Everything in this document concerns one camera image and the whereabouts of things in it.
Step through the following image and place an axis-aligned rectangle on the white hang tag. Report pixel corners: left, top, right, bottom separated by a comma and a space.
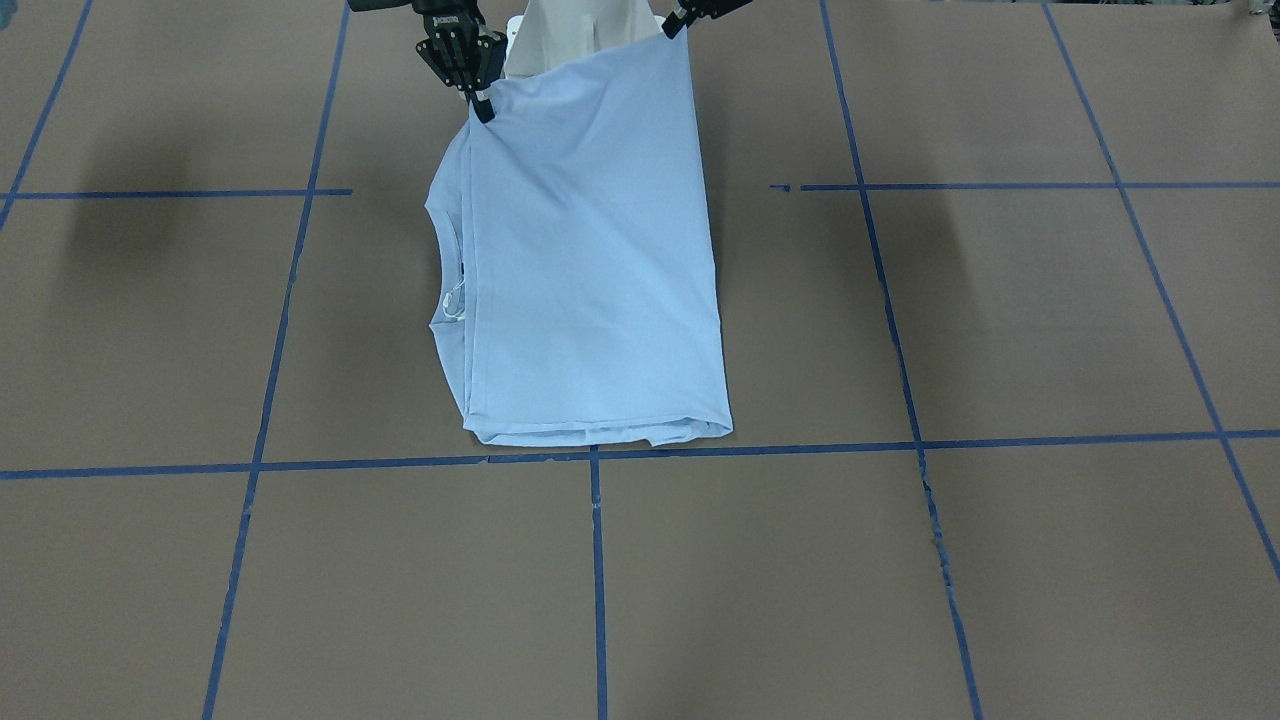
438, 281, 467, 322

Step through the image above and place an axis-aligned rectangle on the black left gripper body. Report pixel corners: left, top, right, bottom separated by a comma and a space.
675, 0, 751, 26

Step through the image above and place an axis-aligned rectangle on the light blue t-shirt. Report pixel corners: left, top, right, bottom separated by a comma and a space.
425, 33, 733, 448

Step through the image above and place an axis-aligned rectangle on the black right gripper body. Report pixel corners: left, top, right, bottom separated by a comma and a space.
347, 1, 508, 96

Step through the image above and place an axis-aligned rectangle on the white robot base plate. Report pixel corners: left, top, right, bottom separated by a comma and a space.
503, 1, 660, 79

